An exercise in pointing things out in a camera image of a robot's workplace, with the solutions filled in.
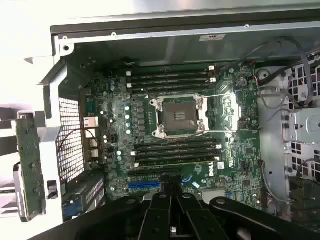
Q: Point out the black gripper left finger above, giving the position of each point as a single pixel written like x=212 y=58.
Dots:
x=155 y=217

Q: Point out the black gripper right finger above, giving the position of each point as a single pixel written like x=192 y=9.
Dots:
x=200 y=220

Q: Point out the silver finned heat sink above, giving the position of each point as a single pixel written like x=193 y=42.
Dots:
x=212 y=193

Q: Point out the blue expansion slot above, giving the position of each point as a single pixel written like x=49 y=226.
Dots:
x=143 y=185

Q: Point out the long black expansion slot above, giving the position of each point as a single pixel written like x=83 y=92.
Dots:
x=150 y=171

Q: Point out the RAM slot with white clips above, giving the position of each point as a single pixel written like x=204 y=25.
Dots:
x=170 y=70
x=136 y=165
x=170 y=82
x=175 y=150

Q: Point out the green Dell motherboard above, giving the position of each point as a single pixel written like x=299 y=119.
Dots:
x=225 y=155

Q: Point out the thin silver locking lever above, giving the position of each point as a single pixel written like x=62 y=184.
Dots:
x=222 y=130
x=220 y=95

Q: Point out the CPU socket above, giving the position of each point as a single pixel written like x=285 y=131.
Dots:
x=178 y=115

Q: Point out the low metal disk bay cage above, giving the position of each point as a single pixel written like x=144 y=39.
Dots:
x=292 y=155

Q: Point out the silver socket cover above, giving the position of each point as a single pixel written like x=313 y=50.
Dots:
x=236 y=110

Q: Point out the tall metal disk bay cage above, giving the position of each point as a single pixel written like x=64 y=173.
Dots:
x=307 y=125

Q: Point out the open grey PC case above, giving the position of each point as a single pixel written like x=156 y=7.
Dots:
x=175 y=50

